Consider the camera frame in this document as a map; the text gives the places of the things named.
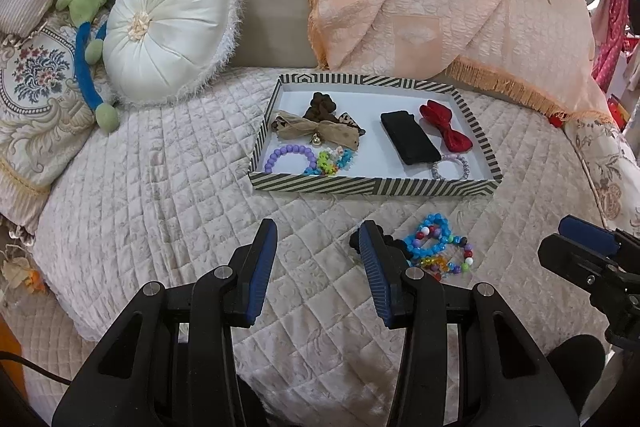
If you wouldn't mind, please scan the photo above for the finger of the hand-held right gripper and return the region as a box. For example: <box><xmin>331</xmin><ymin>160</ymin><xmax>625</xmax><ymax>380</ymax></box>
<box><xmin>559</xmin><ymin>215</ymin><xmax>626</xmax><ymax>258</ymax></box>
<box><xmin>537</xmin><ymin>234</ymin><xmax>621</xmax><ymax>305</ymax></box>

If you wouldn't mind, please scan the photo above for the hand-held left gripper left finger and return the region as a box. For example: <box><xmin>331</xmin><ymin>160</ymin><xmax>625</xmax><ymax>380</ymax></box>
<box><xmin>52</xmin><ymin>218</ymin><xmax>278</xmax><ymax>427</ymax></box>

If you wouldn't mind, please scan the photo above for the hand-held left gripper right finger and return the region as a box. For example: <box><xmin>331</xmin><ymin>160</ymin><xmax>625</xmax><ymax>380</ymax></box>
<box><xmin>359</xmin><ymin>220</ymin><xmax>581</xmax><ymax>427</ymax></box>

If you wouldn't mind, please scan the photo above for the black hair tie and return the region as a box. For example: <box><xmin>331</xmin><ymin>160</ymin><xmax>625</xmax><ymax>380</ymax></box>
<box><xmin>349</xmin><ymin>229</ymin><xmax>408</xmax><ymax>260</ymax></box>

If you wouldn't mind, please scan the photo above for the blue bead bracelet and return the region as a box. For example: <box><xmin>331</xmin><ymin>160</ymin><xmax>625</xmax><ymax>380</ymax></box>
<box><xmin>404</xmin><ymin>213</ymin><xmax>453</xmax><ymax>262</ymax></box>

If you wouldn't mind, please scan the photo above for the multicoloured round bead bracelet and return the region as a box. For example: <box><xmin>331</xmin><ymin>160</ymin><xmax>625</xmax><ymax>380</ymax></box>
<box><xmin>442</xmin><ymin>234</ymin><xmax>475</xmax><ymax>275</ymax></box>

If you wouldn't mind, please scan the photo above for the purple bead bracelet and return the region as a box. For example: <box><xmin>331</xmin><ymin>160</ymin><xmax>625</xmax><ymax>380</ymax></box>
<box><xmin>264</xmin><ymin>145</ymin><xmax>318</xmax><ymax>175</ymax></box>

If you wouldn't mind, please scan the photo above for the colourful flower bead bracelet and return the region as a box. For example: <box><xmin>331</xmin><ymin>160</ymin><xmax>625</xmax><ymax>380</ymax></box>
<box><xmin>316</xmin><ymin>146</ymin><xmax>355</xmax><ymax>176</ymax></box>

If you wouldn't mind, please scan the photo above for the black white striped box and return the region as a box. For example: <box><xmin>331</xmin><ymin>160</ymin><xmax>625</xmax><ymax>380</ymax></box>
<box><xmin>248</xmin><ymin>73</ymin><xmax>503</xmax><ymax>198</ymax></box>

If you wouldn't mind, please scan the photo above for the pearl bead bracelet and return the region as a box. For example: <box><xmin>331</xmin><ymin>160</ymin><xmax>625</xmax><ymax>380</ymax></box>
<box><xmin>431</xmin><ymin>153</ymin><xmax>471</xmax><ymax>181</ymax></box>

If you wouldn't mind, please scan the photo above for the black fabric pouch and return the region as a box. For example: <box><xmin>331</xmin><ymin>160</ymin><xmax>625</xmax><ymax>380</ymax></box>
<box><xmin>380</xmin><ymin>109</ymin><xmax>442</xmax><ymax>166</ymax></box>

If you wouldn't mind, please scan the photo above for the burlap hair bow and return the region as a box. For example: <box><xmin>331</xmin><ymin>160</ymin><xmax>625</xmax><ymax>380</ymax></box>
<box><xmin>271</xmin><ymin>109</ymin><xmax>365</xmax><ymax>152</ymax></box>

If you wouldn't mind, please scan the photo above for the red fabric bow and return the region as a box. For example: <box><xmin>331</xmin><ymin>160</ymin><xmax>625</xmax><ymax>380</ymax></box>
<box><xmin>419</xmin><ymin>99</ymin><xmax>473</xmax><ymax>154</ymax></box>

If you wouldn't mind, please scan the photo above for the brown scrunchie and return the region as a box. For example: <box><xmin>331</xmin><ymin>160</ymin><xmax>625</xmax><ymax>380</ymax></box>
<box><xmin>303</xmin><ymin>92</ymin><xmax>341</xmax><ymax>122</ymax></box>

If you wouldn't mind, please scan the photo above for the floral beige bedding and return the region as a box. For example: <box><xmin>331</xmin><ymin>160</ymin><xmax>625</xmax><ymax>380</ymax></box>
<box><xmin>562</xmin><ymin>117</ymin><xmax>640</xmax><ymax>233</ymax></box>

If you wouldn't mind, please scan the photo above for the quilted beige bedspread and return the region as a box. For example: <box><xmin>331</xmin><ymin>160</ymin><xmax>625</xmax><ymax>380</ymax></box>
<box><xmin>0</xmin><ymin>67</ymin><xmax>621</xmax><ymax>427</ymax></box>

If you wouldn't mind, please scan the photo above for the pink clothing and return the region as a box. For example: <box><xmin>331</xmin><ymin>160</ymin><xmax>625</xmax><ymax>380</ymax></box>
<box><xmin>590</xmin><ymin>0</ymin><xmax>640</xmax><ymax>92</ymax></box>

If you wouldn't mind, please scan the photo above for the dried orange flower bunch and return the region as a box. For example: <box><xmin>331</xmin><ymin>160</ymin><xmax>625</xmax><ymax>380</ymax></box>
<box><xmin>0</xmin><ymin>252</ymin><xmax>48</xmax><ymax>298</ymax></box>

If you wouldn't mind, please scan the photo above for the round white satin cushion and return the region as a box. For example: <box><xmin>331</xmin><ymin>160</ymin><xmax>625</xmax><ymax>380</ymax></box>
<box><xmin>101</xmin><ymin>0</ymin><xmax>246</xmax><ymax>108</ymax></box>

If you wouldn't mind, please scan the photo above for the floral embroidered pillow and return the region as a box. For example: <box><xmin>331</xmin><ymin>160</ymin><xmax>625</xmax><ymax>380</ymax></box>
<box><xmin>0</xmin><ymin>14</ymin><xmax>118</xmax><ymax>228</ymax></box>

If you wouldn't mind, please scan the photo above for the black cable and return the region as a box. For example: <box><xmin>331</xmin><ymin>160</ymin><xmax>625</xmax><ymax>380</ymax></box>
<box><xmin>0</xmin><ymin>349</ymin><xmax>71</xmax><ymax>383</ymax></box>

